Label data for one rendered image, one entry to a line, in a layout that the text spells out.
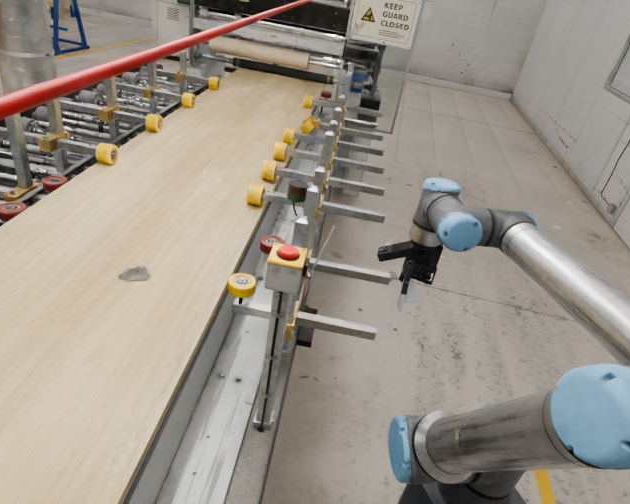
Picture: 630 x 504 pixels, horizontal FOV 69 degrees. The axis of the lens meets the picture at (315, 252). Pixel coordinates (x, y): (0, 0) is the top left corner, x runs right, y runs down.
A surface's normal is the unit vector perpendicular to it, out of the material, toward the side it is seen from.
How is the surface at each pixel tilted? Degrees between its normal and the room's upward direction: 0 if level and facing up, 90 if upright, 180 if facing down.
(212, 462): 0
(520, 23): 90
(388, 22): 90
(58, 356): 0
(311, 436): 0
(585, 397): 84
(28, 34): 90
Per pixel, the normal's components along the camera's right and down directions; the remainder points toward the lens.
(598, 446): -0.95, -0.13
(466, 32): -0.18, 0.50
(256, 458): 0.15, -0.83
